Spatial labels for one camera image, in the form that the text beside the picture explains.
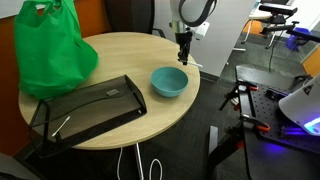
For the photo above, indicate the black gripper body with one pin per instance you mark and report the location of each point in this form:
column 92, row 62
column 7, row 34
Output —
column 183, row 39

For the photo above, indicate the white pen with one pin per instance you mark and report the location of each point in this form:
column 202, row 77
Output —
column 195, row 63

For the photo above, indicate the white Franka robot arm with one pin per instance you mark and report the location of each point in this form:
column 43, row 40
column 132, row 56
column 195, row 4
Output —
column 193, row 10

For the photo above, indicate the blue bowl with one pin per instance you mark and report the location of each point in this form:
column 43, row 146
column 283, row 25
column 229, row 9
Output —
column 169, row 81

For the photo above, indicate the white partition panel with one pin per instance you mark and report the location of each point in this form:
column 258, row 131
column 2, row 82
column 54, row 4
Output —
column 226, row 33

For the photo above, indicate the black office chair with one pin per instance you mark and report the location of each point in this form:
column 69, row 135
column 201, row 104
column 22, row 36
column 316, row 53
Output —
column 130, row 15

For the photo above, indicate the black clamp with orange tips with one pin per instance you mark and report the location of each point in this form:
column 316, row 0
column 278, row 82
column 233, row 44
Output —
column 256, row 122
column 238, row 91

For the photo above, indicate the orange chair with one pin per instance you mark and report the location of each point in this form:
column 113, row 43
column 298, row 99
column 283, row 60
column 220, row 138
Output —
column 255, row 28

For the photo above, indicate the grey label on tray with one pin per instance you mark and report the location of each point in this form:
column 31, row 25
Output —
column 113, row 92

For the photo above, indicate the small black block on board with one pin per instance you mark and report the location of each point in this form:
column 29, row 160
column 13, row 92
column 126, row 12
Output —
column 271, row 94

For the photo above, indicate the black mesh tray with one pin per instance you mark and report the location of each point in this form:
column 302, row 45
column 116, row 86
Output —
column 90, row 110

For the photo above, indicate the blue bin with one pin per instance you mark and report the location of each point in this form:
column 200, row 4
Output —
column 297, row 38

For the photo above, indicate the metal table leg base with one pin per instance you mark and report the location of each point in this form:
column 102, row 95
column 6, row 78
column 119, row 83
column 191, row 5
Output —
column 139, row 163

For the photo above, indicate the black perforated mounting board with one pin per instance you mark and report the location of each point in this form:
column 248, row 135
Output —
column 266, row 146

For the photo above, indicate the green fabric bag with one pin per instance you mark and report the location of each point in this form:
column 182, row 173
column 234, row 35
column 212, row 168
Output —
column 50, row 53

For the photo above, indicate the white stick in tray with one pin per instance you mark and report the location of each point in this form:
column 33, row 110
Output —
column 61, row 126

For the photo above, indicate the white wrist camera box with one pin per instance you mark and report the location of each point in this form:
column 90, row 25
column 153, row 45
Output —
column 201, row 30

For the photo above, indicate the black stereo camera on stand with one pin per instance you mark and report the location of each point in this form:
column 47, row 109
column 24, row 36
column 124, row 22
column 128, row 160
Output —
column 278, row 10

